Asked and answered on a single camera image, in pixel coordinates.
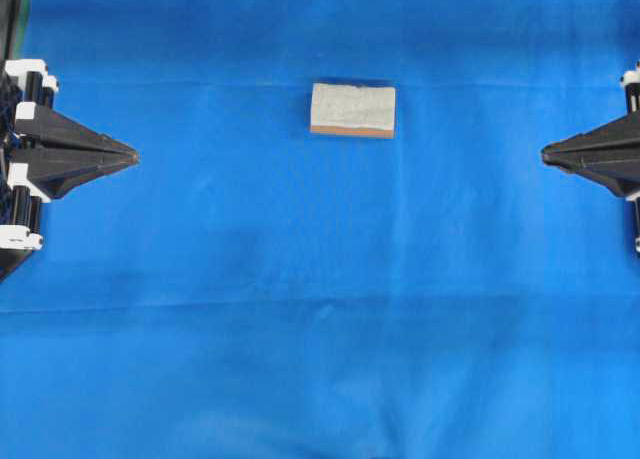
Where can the black frame post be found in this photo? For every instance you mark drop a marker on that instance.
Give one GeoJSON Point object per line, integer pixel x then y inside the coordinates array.
{"type": "Point", "coordinates": [10, 19]}

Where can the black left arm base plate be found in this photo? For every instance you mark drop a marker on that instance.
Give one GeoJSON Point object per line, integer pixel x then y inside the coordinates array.
{"type": "Point", "coordinates": [11, 260]}

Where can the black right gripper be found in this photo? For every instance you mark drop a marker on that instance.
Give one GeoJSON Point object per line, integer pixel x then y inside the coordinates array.
{"type": "Point", "coordinates": [622, 133]}

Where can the grey and orange sponge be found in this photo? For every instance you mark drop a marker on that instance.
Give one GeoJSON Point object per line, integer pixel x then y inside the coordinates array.
{"type": "Point", "coordinates": [349, 110]}

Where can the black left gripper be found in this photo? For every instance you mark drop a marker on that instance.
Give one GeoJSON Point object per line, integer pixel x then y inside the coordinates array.
{"type": "Point", "coordinates": [29, 180]}

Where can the blue table cloth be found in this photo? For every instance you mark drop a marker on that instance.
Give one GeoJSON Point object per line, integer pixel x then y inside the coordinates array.
{"type": "Point", "coordinates": [251, 289]}

